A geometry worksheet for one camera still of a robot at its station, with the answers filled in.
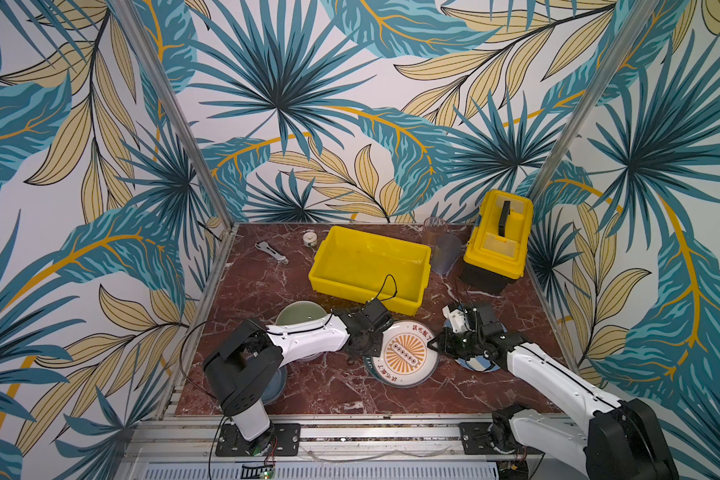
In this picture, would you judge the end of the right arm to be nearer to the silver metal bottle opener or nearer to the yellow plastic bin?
the yellow plastic bin

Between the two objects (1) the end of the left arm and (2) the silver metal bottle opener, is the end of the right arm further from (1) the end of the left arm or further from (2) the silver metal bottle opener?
(2) the silver metal bottle opener

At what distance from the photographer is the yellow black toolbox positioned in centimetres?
92
